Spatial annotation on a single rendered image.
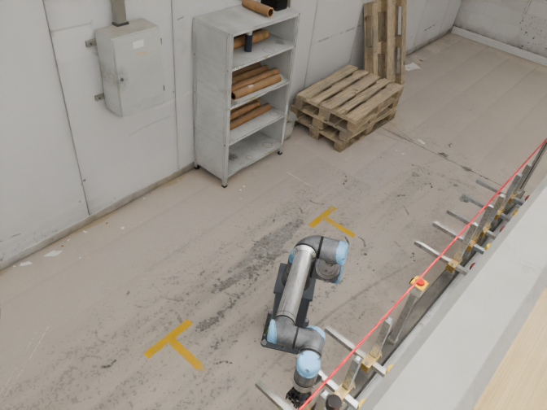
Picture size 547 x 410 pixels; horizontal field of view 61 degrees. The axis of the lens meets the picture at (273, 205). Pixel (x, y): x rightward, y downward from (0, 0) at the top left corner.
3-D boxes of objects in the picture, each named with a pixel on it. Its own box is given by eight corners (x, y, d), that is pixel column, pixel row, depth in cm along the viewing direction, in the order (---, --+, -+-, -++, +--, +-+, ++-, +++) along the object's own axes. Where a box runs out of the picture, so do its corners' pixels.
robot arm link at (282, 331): (299, 225, 238) (265, 330, 186) (324, 231, 237) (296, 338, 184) (296, 242, 246) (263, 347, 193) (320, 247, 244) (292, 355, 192)
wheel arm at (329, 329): (323, 332, 255) (325, 327, 252) (327, 328, 257) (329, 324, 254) (391, 386, 235) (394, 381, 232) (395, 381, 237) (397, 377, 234)
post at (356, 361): (333, 407, 242) (352, 358, 210) (337, 403, 244) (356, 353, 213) (338, 412, 240) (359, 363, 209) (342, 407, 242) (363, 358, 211)
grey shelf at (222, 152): (194, 167, 485) (191, 16, 384) (252, 137, 540) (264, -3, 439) (224, 188, 465) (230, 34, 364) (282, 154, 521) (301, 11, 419)
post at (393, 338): (387, 340, 268) (409, 291, 239) (391, 335, 271) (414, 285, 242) (393, 345, 266) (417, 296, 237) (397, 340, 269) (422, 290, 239)
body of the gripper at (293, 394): (284, 399, 196) (287, 385, 188) (297, 386, 201) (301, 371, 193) (298, 412, 192) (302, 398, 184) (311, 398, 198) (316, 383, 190)
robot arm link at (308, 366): (323, 352, 181) (319, 375, 174) (318, 368, 190) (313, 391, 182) (300, 346, 183) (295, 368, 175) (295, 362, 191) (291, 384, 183)
